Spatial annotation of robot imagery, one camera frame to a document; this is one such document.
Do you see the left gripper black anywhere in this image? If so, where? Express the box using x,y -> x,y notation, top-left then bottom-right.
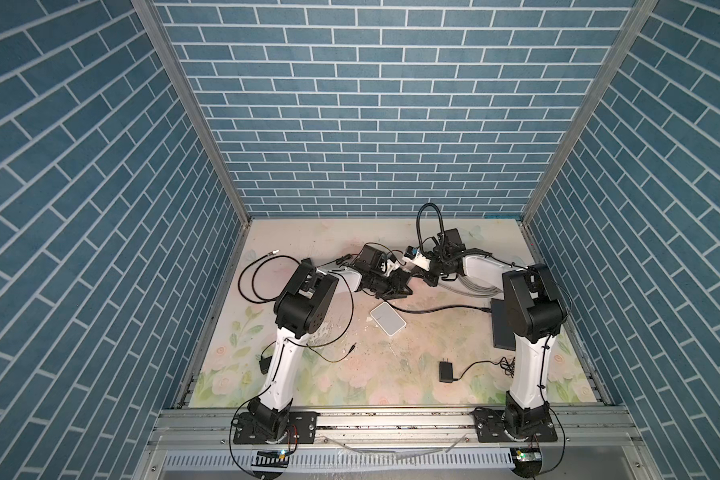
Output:
365,270 -> 412,298

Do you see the black ribbed box device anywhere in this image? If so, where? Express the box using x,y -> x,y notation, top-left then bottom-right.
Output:
382,270 -> 413,300

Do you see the grey ethernet cable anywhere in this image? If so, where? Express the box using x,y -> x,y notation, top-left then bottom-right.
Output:
437,272 -> 508,300

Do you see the dark grey network switch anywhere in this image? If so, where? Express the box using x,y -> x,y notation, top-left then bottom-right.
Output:
490,298 -> 516,351

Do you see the black power adapter with plug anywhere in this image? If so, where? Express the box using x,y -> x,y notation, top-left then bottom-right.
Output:
437,355 -> 517,385

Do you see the long black cable loop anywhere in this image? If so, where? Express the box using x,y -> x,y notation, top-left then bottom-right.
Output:
236,251 -> 494,316

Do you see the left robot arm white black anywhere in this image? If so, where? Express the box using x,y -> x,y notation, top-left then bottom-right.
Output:
240,259 -> 412,443

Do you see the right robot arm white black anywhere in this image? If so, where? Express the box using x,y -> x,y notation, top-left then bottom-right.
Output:
412,245 -> 567,442

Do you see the white small router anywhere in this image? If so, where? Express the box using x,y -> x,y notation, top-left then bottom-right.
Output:
370,302 -> 406,337

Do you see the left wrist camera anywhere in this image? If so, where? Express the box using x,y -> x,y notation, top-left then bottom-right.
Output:
352,244 -> 400,276

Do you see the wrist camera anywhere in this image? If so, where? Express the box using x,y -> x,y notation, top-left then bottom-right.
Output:
352,244 -> 400,276
404,246 -> 431,271

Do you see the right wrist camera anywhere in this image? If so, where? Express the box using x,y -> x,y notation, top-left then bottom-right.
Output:
404,246 -> 431,271

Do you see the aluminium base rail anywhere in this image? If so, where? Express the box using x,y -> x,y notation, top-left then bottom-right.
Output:
135,404 -> 659,479

